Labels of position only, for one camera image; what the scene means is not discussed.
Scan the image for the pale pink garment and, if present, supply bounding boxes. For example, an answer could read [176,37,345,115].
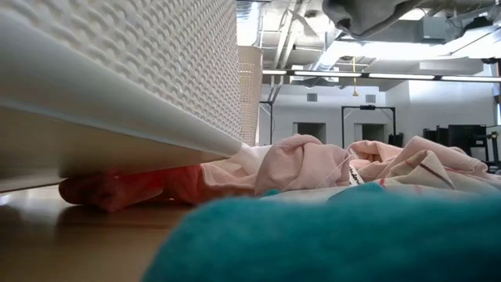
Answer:
[201,133,501,197]

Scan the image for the teal garment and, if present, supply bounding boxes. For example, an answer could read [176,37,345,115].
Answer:
[141,182,501,282]

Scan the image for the black ceiling light rail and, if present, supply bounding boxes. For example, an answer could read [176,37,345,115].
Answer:
[261,69,501,82]

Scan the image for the white perforated plastic bin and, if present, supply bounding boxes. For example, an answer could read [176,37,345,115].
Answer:
[217,45,264,148]
[0,0,243,193]

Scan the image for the silver ventilation duct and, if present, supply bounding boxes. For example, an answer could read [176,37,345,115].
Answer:
[311,23,353,71]

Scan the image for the coral red garment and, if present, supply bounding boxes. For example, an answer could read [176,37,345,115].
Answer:
[58,164,214,214]

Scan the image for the grey ceiling unit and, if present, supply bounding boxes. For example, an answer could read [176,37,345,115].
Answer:
[421,16,459,42]

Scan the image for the grey socks with tag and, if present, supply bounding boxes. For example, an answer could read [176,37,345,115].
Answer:
[321,0,426,40]

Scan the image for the yellow hanging cord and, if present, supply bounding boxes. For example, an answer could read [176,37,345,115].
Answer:
[351,56,359,98]

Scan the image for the black metal stand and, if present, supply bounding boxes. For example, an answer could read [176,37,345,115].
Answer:
[341,104,397,149]

